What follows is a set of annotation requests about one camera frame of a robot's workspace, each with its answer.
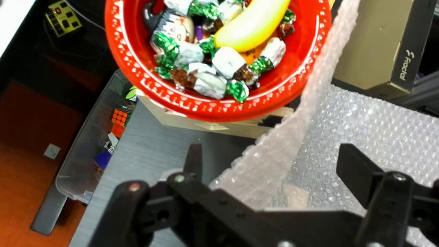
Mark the red patterned bowl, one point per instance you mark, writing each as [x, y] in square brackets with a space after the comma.
[132, 59]

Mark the tan black small box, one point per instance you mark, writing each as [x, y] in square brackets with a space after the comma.
[371, 41]

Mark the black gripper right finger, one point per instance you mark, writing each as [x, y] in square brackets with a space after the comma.
[358, 172]

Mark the white table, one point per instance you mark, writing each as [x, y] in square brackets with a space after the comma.
[9, 18]

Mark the green white wrapped candy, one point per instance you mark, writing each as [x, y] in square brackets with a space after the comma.
[269, 54]
[187, 54]
[238, 91]
[228, 62]
[207, 84]
[176, 28]

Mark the yellow banana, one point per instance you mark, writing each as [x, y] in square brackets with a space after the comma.
[251, 25]

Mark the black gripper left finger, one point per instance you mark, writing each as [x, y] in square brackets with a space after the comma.
[194, 158]

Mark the clear bubble wrap sheet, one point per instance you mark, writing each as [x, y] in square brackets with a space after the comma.
[365, 132]

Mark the clear plastic bin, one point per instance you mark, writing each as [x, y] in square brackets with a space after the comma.
[91, 151]

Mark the yellow black gridded item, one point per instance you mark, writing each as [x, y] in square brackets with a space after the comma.
[63, 15]

